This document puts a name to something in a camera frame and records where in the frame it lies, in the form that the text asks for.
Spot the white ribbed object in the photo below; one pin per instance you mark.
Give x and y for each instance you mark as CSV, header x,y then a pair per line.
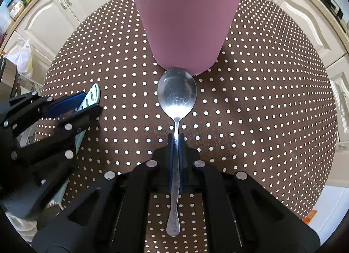
x,y
20,227

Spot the clear jar with white label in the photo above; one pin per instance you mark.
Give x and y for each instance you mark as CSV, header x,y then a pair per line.
x,y
16,10

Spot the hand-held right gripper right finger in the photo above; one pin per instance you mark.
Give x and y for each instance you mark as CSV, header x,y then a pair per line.
x,y
183,160

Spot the light blue box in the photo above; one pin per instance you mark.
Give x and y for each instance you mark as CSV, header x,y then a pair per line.
x,y
9,2

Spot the shiny metal spoon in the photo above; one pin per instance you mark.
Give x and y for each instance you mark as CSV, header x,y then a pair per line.
x,y
177,95

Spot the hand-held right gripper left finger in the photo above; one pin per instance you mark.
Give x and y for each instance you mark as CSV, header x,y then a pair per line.
x,y
170,160

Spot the orange packet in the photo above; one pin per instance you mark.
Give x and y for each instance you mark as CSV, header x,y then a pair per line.
x,y
310,216

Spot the light blue knife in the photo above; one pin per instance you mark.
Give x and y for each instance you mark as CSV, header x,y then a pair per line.
x,y
92,93

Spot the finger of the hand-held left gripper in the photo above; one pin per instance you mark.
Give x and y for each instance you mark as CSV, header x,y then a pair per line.
x,y
65,103
84,115

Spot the white plastic bag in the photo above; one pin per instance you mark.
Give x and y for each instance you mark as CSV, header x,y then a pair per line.
x,y
23,59

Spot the pink cup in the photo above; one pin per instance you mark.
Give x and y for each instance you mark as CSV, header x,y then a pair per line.
x,y
185,18

